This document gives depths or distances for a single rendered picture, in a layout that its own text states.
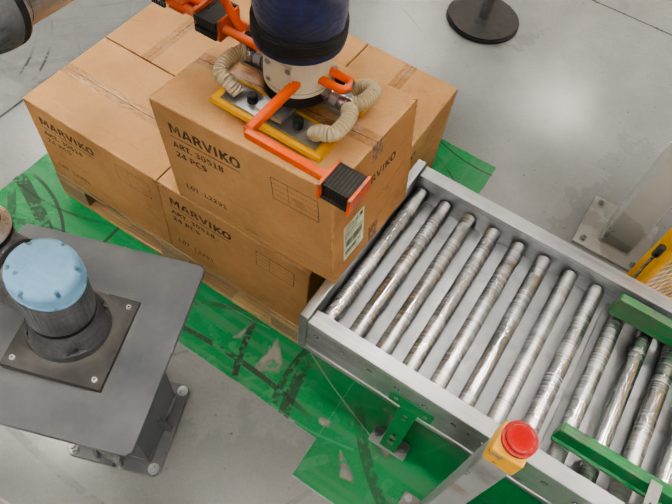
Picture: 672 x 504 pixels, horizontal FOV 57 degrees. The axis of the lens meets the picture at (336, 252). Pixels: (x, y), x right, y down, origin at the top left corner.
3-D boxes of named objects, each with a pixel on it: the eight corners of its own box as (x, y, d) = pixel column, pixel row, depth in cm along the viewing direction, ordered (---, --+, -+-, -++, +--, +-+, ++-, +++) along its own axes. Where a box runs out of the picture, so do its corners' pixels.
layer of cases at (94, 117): (435, 157, 269) (458, 88, 235) (304, 330, 222) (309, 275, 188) (215, 39, 296) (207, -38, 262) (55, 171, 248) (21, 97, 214)
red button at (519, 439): (538, 438, 121) (545, 433, 117) (523, 469, 117) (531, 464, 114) (505, 418, 122) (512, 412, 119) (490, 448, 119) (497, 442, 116)
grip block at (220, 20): (242, 24, 162) (241, 4, 157) (218, 44, 157) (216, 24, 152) (217, 11, 164) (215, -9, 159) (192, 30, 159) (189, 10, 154)
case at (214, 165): (406, 196, 198) (418, 97, 165) (334, 284, 179) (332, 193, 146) (258, 122, 218) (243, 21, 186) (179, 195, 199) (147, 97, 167)
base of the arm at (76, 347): (84, 374, 143) (75, 357, 135) (9, 345, 144) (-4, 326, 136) (126, 307, 154) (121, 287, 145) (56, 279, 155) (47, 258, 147)
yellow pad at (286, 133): (341, 139, 157) (343, 126, 153) (319, 164, 152) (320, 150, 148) (233, 80, 165) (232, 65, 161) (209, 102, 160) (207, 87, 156)
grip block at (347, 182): (369, 190, 136) (372, 176, 132) (348, 217, 132) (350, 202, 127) (337, 172, 138) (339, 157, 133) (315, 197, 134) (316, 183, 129)
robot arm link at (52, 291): (68, 348, 136) (49, 311, 121) (1, 315, 138) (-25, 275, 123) (110, 294, 144) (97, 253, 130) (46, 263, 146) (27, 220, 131)
